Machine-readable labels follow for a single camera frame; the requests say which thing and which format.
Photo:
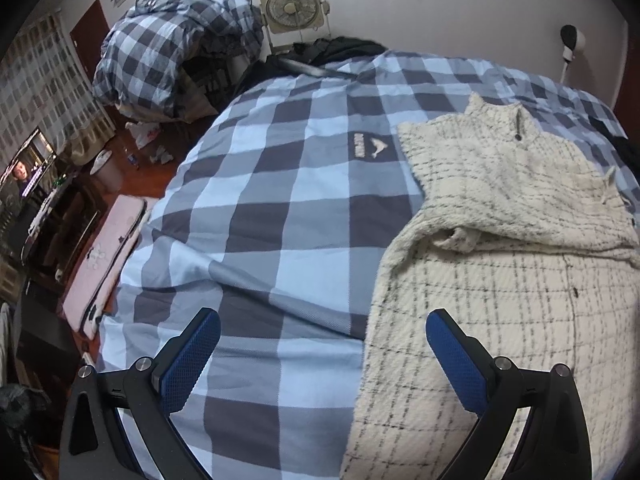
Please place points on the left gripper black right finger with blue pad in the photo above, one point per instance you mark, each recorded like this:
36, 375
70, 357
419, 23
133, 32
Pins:
554, 443

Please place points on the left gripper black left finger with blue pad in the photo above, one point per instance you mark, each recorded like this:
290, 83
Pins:
94, 442

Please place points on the cream tweed plaid jacket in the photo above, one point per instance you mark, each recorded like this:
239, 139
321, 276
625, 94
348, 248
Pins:
532, 250

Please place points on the black clothes at bed head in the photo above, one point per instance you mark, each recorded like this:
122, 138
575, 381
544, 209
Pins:
309, 60

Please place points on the pink padded bench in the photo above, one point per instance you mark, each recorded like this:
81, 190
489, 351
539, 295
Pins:
99, 270

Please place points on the blue checked bed cover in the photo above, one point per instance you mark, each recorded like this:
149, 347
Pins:
277, 219

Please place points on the television screen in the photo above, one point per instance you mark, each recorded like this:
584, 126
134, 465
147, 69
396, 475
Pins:
25, 174

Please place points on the dark garment on bed edge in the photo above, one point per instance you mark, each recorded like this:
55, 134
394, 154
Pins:
629, 154

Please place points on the white plastic bag on floor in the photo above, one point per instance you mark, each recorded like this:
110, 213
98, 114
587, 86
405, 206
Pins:
143, 133

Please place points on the checked window curtain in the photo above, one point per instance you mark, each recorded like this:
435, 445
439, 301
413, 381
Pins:
44, 88

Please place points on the crumpled blue checked duvet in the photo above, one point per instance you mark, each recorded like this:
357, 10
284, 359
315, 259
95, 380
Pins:
140, 71

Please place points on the beige box fan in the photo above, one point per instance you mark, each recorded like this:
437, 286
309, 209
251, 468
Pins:
284, 16

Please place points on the white round wall lamp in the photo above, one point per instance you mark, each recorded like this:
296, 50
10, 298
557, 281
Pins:
573, 41

